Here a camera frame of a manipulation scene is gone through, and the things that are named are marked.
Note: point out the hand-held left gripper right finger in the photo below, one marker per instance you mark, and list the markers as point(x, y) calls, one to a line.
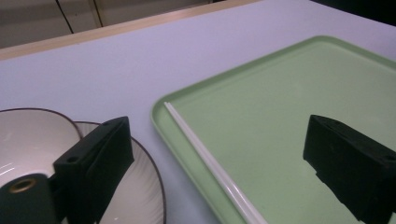
point(351, 168)

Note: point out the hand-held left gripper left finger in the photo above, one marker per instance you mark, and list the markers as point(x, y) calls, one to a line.
point(93, 168)

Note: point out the white plate with dark rim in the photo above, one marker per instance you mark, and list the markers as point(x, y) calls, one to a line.
point(140, 193)

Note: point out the white bowl with dark rim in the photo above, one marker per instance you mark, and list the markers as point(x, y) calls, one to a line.
point(28, 140)

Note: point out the green plastic tray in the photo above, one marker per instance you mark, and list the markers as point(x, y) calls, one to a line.
point(264, 109)

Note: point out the white chopstick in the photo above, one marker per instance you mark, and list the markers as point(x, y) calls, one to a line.
point(235, 193)

